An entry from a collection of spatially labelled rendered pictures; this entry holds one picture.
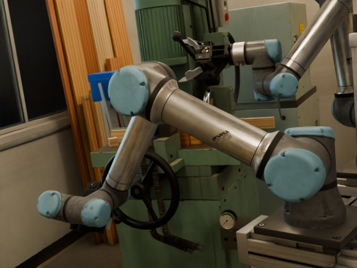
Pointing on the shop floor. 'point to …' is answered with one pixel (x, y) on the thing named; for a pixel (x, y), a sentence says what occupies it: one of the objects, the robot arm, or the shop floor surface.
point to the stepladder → (101, 89)
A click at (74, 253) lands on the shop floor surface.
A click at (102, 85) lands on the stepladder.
